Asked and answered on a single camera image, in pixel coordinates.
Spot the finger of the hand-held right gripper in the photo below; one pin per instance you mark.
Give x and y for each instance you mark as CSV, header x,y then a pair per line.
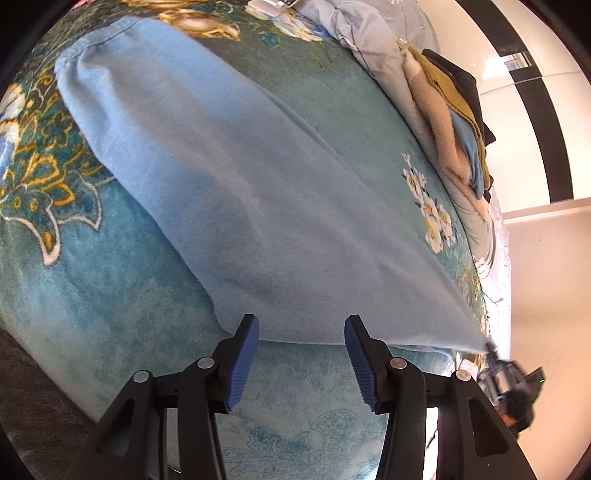
x,y
494,355

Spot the black garment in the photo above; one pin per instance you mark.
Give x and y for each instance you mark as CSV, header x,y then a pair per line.
x,y
471,83

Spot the white wardrobe with black stripe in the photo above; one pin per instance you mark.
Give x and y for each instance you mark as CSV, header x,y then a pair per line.
x,y
517,115

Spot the grey-blue daisy print quilt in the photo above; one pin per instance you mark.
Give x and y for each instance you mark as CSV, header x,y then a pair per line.
x,y
369,37

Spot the light blue sweatshirt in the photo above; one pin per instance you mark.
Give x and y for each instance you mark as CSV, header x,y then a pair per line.
x,y
231,184

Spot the blue garment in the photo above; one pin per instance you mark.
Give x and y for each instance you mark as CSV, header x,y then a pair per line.
x,y
471,152

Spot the mustard knitted sweater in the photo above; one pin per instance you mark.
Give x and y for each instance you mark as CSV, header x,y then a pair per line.
x,y
452,92

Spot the teal floral blanket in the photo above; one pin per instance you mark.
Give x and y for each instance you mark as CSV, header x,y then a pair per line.
x,y
115,300

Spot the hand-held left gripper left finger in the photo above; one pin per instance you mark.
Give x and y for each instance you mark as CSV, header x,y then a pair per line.
x,y
240,364

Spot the beige fleece garment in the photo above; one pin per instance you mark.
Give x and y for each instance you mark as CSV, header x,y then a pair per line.
x,y
429,120

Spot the folded grey garment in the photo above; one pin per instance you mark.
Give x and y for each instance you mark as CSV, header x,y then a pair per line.
x,y
37,392

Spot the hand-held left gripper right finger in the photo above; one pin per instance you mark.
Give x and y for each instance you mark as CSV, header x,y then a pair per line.
x,y
362,369

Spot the white phone stand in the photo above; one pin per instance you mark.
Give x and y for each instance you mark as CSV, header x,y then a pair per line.
x,y
272,7

